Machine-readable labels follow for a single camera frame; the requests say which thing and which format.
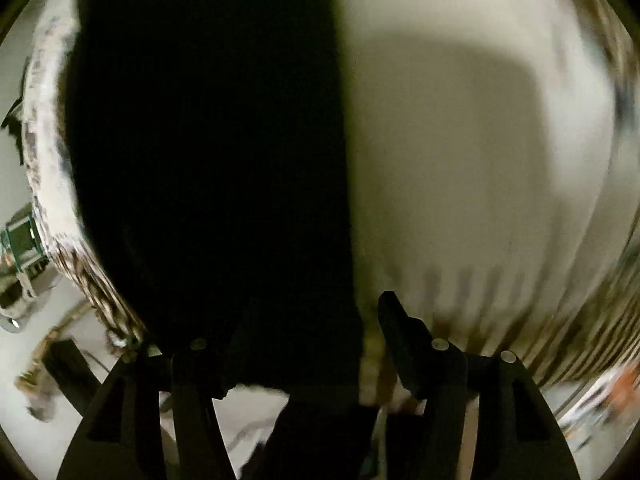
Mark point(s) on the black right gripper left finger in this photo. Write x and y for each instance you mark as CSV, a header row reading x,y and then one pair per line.
x,y
120,435

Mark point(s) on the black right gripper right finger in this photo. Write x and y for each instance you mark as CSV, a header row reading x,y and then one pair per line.
x,y
483,418

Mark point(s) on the black striped sweater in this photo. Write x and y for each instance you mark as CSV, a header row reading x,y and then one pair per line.
x,y
208,147

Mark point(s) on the floral bed blanket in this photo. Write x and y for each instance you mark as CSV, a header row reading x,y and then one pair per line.
x,y
493,175

